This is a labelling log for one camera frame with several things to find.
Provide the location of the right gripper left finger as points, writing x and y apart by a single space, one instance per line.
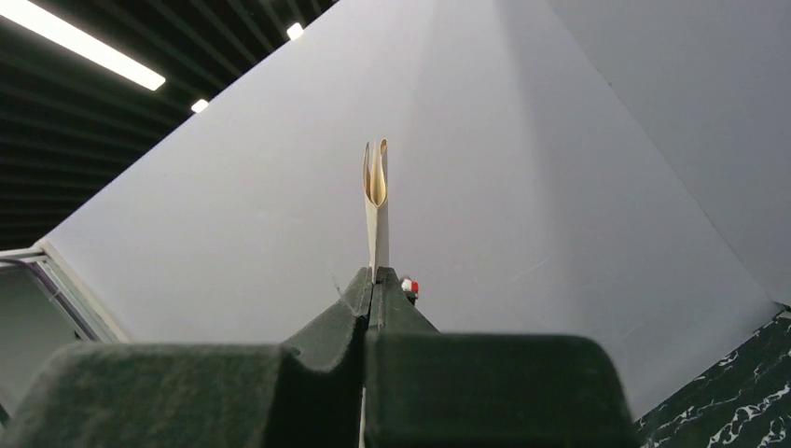
303 392

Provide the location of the aluminium frame rail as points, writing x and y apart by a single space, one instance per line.
66 291

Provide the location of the beige paper letter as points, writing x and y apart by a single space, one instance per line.
376 196

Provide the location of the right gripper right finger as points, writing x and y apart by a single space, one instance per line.
426 388

